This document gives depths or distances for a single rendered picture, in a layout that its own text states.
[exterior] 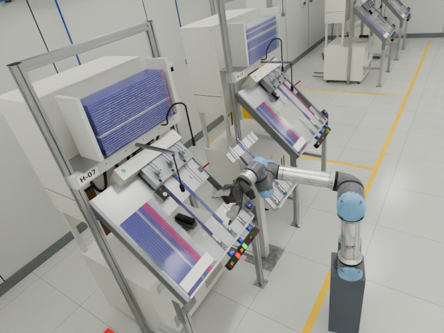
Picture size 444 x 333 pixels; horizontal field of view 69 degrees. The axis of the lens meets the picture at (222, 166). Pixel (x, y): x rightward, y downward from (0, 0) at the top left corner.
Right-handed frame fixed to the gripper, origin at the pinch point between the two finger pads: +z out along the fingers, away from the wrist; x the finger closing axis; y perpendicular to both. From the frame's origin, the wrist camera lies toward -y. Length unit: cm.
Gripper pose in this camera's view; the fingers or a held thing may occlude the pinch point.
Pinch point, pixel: (221, 212)
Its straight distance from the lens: 131.4
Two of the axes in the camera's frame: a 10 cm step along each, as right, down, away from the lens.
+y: -6.8, 0.4, 7.3
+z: -5.8, 5.9, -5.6
